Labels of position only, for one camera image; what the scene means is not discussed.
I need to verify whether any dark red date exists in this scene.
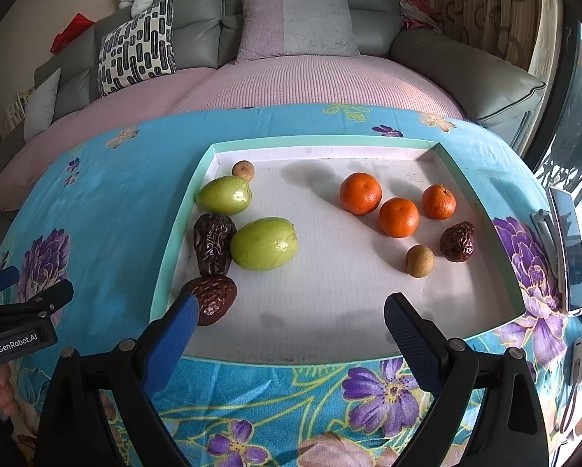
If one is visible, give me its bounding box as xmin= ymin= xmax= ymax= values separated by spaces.
xmin=180 ymin=275 xmax=238 ymax=326
xmin=193 ymin=213 xmax=237 ymax=276
xmin=440 ymin=221 xmax=476 ymax=263

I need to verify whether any brown longan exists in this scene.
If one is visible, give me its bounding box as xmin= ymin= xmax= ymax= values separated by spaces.
xmin=232 ymin=160 xmax=255 ymax=183
xmin=405 ymin=245 xmax=435 ymax=278

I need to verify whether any orange tangerine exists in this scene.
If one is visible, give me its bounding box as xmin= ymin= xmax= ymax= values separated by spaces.
xmin=340 ymin=172 xmax=383 ymax=216
xmin=379 ymin=197 xmax=420 ymax=238
xmin=422 ymin=183 xmax=457 ymax=220

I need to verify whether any round green apple-like fruit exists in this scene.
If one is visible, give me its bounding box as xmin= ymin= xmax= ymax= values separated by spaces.
xmin=230 ymin=217 xmax=298 ymax=271

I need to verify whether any oval green jujube fruit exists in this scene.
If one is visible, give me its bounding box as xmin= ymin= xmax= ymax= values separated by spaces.
xmin=195 ymin=175 xmax=252 ymax=216

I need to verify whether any person's left hand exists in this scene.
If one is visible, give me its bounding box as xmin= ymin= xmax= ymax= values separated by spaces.
xmin=0 ymin=363 xmax=23 ymax=418

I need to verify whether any floral blue tablecloth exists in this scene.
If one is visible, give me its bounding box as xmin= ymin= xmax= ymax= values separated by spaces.
xmin=0 ymin=104 xmax=582 ymax=466

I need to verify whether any teal shallow tray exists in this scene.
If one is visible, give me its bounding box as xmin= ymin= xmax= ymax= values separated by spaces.
xmin=151 ymin=135 xmax=524 ymax=365

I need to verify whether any white phone stand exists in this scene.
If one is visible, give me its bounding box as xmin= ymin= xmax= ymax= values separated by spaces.
xmin=531 ymin=209 xmax=566 ymax=294

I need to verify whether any smartphone on stand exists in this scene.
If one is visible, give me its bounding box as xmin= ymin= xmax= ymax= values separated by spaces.
xmin=547 ymin=188 xmax=582 ymax=316

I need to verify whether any light grey small cushion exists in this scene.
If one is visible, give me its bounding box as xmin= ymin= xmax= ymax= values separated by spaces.
xmin=23 ymin=68 xmax=61 ymax=142

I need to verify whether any black white patterned cushion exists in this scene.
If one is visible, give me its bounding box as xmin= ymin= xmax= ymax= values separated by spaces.
xmin=97 ymin=0 xmax=176 ymax=97

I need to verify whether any pink sofa seat cover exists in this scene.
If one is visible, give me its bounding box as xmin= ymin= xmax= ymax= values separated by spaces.
xmin=0 ymin=56 xmax=463 ymax=211

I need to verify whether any red bag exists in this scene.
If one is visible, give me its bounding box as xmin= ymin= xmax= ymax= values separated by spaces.
xmin=49 ymin=13 xmax=96 ymax=55

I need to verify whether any grey sofa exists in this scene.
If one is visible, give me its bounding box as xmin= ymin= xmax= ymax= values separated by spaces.
xmin=0 ymin=0 xmax=547 ymax=215

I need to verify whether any pink floral cloth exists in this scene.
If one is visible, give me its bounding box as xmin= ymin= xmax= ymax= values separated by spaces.
xmin=398 ymin=0 xmax=442 ymax=34

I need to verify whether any pink and grey cushion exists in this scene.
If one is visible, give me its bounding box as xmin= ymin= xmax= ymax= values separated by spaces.
xmin=236 ymin=0 xmax=359 ymax=62

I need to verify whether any brown patterned curtain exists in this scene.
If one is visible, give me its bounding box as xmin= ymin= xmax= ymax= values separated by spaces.
xmin=436 ymin=0 xmax=541 ymax=70

